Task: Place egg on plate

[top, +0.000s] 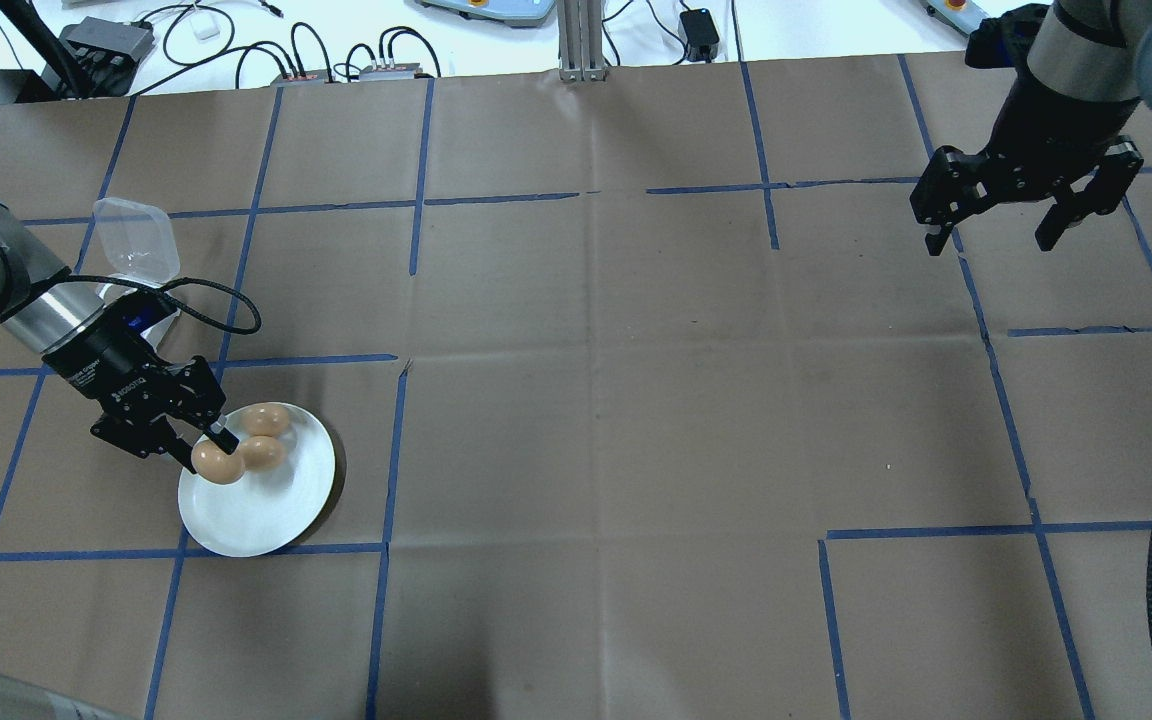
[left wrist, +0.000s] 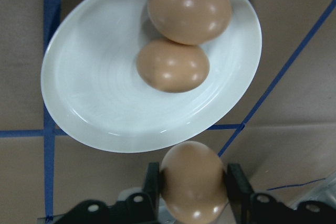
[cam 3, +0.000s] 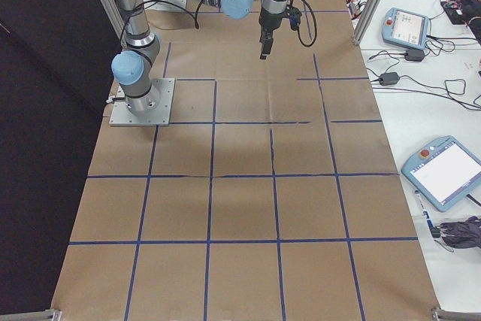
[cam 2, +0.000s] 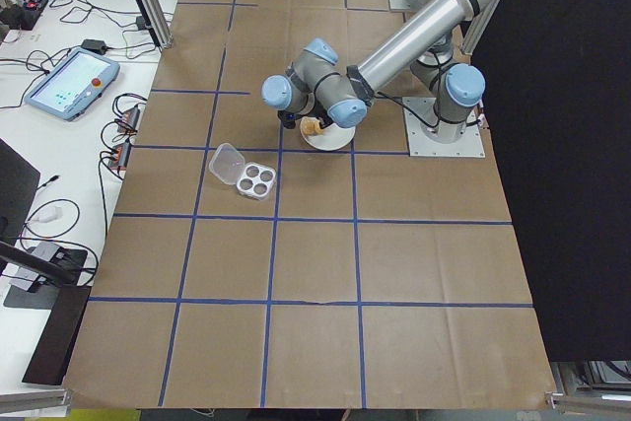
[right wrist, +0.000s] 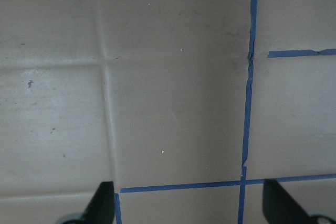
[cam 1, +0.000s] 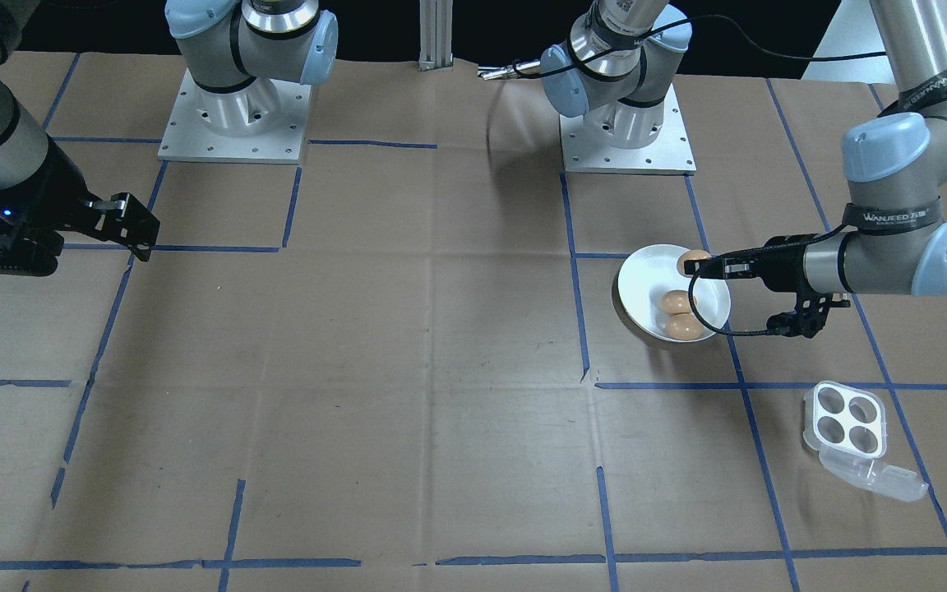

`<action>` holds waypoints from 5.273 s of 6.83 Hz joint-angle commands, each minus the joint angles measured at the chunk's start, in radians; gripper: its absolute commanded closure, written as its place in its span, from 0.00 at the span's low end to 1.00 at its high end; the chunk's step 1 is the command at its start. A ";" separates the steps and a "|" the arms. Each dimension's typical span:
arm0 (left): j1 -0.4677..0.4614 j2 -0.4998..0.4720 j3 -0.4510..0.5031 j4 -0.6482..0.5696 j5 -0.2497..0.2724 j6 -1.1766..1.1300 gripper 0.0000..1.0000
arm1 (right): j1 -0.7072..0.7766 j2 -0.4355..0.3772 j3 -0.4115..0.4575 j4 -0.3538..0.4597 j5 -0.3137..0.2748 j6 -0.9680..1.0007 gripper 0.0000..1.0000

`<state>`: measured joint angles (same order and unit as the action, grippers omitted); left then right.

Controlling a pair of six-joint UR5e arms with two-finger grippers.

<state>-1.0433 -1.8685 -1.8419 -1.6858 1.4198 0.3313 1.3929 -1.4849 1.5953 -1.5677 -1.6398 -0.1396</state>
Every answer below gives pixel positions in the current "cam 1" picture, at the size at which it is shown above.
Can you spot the brown egg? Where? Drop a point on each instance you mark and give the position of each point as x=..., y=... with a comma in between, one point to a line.
x=684, y=327
x=690, y=256
x=672, y=302

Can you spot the white round plate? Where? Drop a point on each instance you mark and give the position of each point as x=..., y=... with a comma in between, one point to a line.
x=646, y=284

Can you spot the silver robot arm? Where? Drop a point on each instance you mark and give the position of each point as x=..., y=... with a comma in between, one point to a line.
x=926, y=49
x=251, y=49

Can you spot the clear plastic egg carton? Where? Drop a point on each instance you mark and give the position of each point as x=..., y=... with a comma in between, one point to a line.
x=876, y=477

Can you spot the aluminium profile post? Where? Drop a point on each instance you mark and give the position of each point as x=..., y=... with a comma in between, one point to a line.
x=435, y=33

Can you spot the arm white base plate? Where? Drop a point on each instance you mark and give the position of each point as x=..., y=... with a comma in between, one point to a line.
x=671, y=160
x=194, y=148

